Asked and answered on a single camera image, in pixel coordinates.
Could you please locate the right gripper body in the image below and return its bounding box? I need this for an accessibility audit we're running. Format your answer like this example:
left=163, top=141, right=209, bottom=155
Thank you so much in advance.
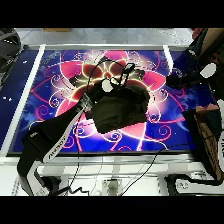
left=165, top=75, right=184, bottom=89

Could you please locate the black cable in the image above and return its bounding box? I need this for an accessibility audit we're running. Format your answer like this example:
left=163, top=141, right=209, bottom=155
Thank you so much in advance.
left=68, top=59, right=132, bottom=196
left=123, top=143, right=196, bottom=194

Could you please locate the black garment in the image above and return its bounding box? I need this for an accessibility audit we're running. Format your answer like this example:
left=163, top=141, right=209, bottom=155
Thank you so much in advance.
left=86, top=79, right=151, bottom=135

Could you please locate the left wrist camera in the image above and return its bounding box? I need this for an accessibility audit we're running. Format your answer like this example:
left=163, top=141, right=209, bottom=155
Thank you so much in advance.
left=120, top=62, right=137, bottom=86

